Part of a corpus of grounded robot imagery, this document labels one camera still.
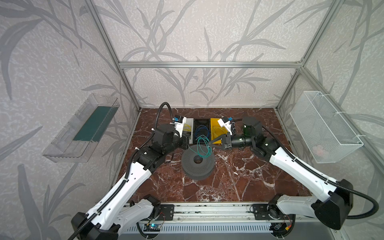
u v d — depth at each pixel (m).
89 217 0.37
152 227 0.71
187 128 1.02
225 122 0.63
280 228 0.74
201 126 1.02
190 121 1.02
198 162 0.89
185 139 0.61
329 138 0.61
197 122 1.11
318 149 0.74
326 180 0.41
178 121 0.60
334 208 0.38
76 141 0.64
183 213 0.75
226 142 0.58
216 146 0.62
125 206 0.43
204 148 0.70
